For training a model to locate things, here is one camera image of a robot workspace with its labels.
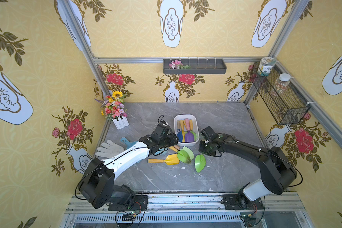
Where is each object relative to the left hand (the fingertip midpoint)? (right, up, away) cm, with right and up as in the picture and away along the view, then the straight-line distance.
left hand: (171, 137), depth 86 cm
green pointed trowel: (+17, -14, -2) cm, 22 cm away
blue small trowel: (+5, +1, +13) cm, 14 cm away
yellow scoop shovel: (-1, -15, +4) cm, 15 cm away
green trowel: (+16, 0, +14) cm, 22 cm away
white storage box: (+11, +4, +15) cm, 19 cm away
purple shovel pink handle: (+12, -1, +12) cm, 17 cm away
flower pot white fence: (-39, +17, +10) cm, 43 cm away
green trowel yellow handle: (+14, +7, +20) cm, 26 cm away
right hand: (+19, -7, +5) cm, 21 cm away
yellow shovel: (+7, +7, +18) cm, 20 cm away
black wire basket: (+66, +18, -6) cm, 69 cm away
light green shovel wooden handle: (+10, -9, +7) cm, 15 cm away
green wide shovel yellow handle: (+7, -12, +4) cm, 14 cm away
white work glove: (-42, -10, +8) cm, 44 cm away
